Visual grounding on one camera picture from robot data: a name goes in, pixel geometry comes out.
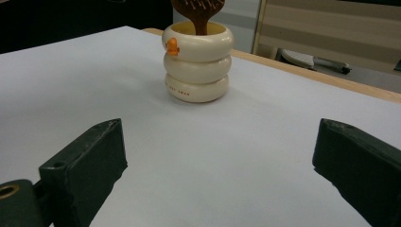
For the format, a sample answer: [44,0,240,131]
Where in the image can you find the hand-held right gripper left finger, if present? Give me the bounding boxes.
[39,118,129,227]

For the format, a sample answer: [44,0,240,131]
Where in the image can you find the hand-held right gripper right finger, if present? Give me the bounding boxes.
[312,118,401,227]

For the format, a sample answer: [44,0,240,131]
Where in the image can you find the cream ringed cup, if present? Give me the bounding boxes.
[161,20,235,104]

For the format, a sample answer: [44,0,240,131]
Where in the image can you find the wooden paddle hairbrush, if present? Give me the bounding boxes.
[169,0,227,36]

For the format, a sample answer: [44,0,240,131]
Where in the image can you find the grey and white tool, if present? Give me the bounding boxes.
[277,47,352,76]

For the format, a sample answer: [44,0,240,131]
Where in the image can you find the beige striped wooden cabinet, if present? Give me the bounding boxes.
[252,0,401,95]

